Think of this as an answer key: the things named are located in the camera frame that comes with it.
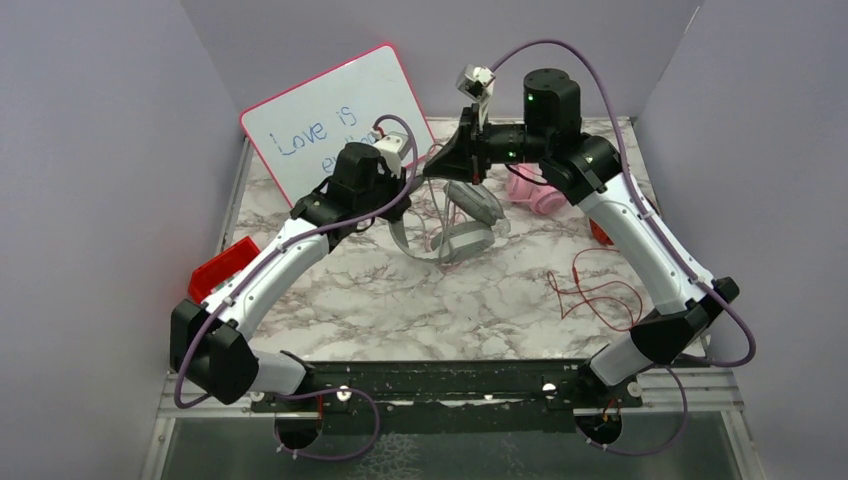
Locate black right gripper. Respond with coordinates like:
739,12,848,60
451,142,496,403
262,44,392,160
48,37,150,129
423,104,550,187

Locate grey white headphones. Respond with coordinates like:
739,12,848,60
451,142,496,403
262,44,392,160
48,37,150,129
389,181,505,264

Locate grey headphone cable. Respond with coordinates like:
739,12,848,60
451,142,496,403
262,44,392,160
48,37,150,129
404,178,465,265

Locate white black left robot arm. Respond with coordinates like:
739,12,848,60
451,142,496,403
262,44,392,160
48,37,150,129
170,134,417,411

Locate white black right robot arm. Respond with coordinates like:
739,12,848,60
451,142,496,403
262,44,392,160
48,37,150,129
423,65,739,407

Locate pink headphones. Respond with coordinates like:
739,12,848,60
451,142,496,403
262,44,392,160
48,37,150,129
506,164,567,216

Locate red black headphones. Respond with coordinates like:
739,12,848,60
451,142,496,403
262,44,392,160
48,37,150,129
589,219,614,246

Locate pink framed whiteboard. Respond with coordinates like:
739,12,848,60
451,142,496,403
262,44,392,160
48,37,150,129
240,43,435,205

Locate red plastic bin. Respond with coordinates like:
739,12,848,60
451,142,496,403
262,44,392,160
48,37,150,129
188,237,260,303

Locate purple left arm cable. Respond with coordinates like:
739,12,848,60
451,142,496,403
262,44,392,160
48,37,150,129
173,113,420,463

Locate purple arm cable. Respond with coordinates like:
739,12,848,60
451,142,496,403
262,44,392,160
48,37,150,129
490,39,758,457
173,113,420,463

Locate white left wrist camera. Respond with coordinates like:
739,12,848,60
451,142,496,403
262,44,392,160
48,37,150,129
373,132,411,177

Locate black metal base rail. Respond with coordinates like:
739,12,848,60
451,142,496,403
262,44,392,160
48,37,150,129
182,357,713,439

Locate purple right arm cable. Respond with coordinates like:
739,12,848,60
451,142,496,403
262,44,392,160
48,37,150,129
490,39,758,457

